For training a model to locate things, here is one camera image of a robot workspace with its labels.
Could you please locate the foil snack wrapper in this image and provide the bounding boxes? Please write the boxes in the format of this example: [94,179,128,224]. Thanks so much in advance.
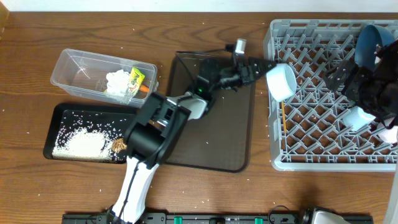
[127,67,145,96]

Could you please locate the black waste bin tray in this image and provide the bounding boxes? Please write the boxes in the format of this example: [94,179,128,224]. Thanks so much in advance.
[43,103,136,164]

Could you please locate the white tissue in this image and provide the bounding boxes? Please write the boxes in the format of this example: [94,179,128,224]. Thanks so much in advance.
[106,70,130,96]

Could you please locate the pink cup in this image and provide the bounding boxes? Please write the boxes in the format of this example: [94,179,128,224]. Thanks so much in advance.
[377,126,397,144]

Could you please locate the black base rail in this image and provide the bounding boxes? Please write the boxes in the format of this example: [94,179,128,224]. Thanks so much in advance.
[62,203,374,224]

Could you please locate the clear plastic container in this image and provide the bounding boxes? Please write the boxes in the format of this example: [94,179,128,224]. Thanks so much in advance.
[50,49,159,108]

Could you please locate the blue plate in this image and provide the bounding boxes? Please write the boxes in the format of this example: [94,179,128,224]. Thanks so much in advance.
[354,25,396,70]

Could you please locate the brown serving tray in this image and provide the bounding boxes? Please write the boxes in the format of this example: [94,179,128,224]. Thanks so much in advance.
[166,53,256,173]

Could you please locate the grey dishwasher rack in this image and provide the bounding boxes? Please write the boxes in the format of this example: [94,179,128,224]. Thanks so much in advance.
[263,19,397,172]

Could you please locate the wooden chopstick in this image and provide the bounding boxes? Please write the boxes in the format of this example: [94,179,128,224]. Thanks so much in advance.
[280,101,287,134]

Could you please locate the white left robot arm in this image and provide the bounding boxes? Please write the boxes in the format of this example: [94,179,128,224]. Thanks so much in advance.
[107,57,277,223]

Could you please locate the orange carrot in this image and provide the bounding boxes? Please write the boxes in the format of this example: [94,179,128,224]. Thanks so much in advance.
[139,85,149,93]

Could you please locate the light blue rice bowl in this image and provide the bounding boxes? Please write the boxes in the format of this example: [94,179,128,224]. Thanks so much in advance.
[266,63,297,102]

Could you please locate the brown food scraps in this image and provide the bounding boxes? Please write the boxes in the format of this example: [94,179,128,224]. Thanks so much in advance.
[111,138,127,153]

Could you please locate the light blue cup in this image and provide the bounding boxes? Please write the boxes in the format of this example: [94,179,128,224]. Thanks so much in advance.
[343,106,376,131]

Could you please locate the white rice pile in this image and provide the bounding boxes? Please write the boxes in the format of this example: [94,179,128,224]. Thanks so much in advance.
[52,110,123,162]

